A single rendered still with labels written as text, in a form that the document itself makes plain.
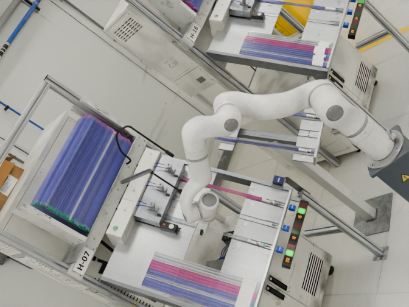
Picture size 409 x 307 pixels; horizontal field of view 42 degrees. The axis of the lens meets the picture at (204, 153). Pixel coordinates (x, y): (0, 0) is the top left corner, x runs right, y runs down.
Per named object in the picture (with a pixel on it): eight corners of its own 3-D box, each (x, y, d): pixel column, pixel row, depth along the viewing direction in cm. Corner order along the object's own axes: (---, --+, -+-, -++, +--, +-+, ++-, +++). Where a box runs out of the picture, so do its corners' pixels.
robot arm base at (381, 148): (397, 123, 227) (370, 98, 219) (408, 151, 212) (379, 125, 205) (361, 148, 236) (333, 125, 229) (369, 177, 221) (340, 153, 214)
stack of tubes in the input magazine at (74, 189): (133, 141, 266) (88, 111, 256) (89, 232, 242) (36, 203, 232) (122, 147, 276) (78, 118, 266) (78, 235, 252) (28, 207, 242)
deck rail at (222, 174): (292, 194, 263) (293, 187, 258) (291, 197, 262) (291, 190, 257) (159, 159, 281) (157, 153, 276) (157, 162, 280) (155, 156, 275)
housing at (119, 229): (165, 165, 280) (160, 150, 268) (127, 250, 257) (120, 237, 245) (151, 161, 282) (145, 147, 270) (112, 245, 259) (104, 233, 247)
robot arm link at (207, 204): (200, 224, 232) (220, 216, 235) (202, 212, 221) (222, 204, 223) (192, 208, 236) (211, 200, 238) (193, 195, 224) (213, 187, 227)
